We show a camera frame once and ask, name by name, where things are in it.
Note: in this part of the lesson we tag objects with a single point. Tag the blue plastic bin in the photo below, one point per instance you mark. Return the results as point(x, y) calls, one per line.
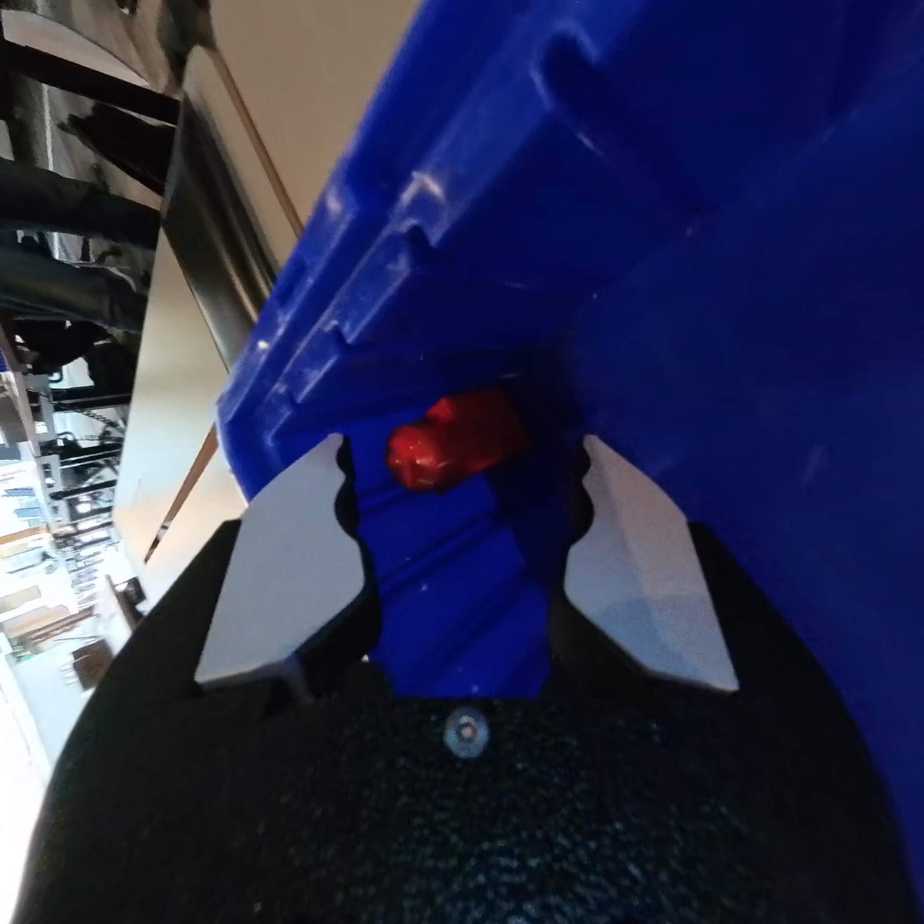
point(650, 216)

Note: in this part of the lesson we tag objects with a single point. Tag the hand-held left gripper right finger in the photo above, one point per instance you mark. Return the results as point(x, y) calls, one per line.
point(650, 577)

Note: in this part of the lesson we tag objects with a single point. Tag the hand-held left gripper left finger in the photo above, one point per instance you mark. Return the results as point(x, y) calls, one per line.
point(289, 577)

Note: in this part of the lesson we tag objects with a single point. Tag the red tall one-stud block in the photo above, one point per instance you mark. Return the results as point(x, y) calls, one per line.
point(447, 447)

